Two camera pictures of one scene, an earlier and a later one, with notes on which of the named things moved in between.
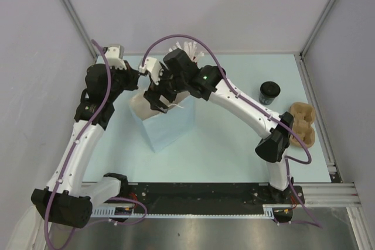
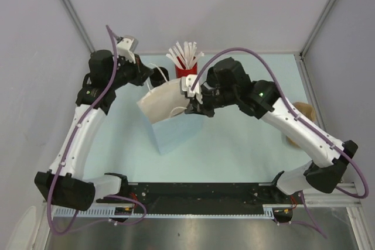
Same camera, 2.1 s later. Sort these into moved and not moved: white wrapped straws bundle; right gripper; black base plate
Moved: right gripper
Not moved: black base plate; white wrapped straws bundle
